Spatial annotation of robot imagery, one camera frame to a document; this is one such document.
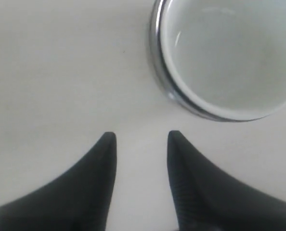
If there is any white ceramic bowl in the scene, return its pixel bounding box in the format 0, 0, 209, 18
160, 0, 286, 120

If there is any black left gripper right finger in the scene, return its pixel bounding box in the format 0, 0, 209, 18
168, 130, 286, 231

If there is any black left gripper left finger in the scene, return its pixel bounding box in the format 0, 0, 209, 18
0, 132, 116, 231

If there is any patterned deep steel bowl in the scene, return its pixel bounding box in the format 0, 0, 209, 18
149, 0, 275, 122

